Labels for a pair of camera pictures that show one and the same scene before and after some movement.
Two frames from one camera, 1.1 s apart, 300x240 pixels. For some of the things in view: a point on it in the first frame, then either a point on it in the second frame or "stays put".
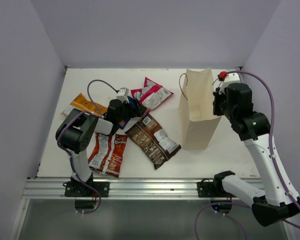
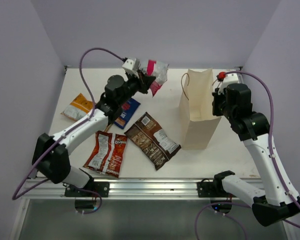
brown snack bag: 150,140 stays put
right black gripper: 218,96 stays put
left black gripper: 138,111 to 143,82
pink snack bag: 152,94 to 159,71
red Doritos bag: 106,156 stays put
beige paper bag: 198,119 stays put
